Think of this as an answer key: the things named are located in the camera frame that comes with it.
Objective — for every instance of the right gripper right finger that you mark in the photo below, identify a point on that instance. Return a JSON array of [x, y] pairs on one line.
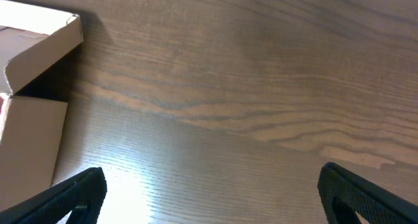
[[346, 197]]

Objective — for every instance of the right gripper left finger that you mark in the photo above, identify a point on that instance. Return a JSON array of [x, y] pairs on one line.
[[80, 197]]

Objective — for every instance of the cardboard box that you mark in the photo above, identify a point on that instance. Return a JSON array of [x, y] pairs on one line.
[[33, 38]]

